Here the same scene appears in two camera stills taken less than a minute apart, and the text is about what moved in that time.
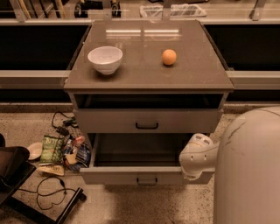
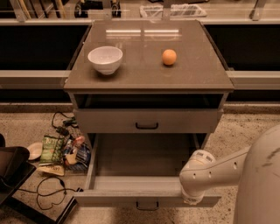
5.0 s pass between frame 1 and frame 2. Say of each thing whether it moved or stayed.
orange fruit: stayed
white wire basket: stayed
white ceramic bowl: stayed
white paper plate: stayed
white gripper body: moved
